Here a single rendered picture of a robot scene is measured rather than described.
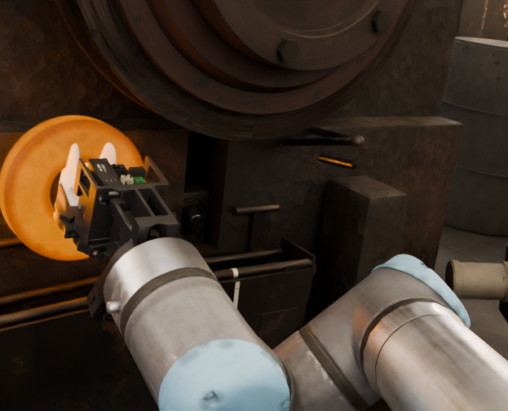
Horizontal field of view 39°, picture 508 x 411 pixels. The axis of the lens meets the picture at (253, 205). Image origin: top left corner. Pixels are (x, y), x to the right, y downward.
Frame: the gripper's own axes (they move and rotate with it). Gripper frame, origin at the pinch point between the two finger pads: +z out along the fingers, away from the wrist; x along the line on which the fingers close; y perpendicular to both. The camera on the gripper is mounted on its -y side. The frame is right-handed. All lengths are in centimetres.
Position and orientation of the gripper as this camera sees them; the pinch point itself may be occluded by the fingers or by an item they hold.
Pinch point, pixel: (76, 171)
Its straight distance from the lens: 79.1
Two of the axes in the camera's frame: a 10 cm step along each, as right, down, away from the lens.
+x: -8.4, 0.7, -5.4
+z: -4.7, -5.7, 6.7
